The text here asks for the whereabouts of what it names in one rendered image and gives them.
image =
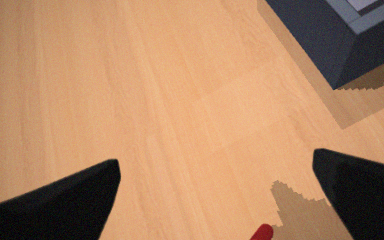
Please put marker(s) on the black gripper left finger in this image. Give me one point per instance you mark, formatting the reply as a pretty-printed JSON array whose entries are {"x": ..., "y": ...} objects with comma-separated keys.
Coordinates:
[{"x": 75, "y": 207}]

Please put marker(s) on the red peg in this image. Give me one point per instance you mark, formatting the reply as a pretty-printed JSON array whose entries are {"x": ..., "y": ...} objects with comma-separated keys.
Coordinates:
[{"x": 264, "y": 232}]

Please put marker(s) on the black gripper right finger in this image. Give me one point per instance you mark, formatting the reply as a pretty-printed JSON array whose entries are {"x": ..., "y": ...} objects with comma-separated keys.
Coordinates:
[{"x": 355, "y": 188}]

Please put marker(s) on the dark grey open box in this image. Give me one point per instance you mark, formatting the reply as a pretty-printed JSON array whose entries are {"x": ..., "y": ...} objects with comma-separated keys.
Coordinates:
[{"x": 340, "y": 43}]

